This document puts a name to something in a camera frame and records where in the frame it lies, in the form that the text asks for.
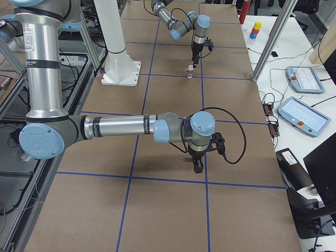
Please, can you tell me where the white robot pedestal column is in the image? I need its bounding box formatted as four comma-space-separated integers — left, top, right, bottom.
94, 0, 141, 87

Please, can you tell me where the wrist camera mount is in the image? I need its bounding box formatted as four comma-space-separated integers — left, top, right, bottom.
203, 37, 213, 52
206, 132, 226, 156

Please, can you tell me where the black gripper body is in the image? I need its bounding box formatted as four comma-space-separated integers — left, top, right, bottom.
191, 42, 204, 63
188, 149, 205, 174

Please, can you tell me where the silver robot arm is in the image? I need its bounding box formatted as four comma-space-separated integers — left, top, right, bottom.
151, 1, 213, 68
10, 1, 215, 174

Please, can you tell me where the black monitor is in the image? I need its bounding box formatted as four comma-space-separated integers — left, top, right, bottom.
303, 134, 335, 205

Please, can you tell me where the teach pendant tablet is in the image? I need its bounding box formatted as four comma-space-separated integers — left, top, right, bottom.
278, 97, 331, 137
286, 66, 325, 94

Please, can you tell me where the aluminium frame rack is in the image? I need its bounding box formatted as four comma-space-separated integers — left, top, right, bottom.
3, 1, 103, 251

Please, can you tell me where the far teach pendant tablet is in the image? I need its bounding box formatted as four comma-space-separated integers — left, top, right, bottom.
286, 66, 325, 94

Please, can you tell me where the red wooden block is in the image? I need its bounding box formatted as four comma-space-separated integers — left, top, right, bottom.
251, 28, 260, 35

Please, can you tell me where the brown paper table mat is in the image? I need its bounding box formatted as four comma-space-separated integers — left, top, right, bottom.
25, 1, 300, 251

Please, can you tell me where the blue wooden block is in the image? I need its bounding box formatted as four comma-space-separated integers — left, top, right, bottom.
249, 33, 258, 39

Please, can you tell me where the yellow wooden block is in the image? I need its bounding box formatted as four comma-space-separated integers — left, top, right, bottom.
254, 22, 262, 30

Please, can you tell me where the white PPR pipe fitting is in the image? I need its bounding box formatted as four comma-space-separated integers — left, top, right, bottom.
185, 65, 194, 79

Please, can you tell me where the aluminium frame post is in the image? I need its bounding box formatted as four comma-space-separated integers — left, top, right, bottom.
251, 0, 297, 82

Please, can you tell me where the red cylinder tube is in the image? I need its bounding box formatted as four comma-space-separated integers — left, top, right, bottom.
239, 0, 251, 25

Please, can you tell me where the near teach pendant tablet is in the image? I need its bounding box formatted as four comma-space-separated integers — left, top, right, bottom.
278, 97, 331, 137

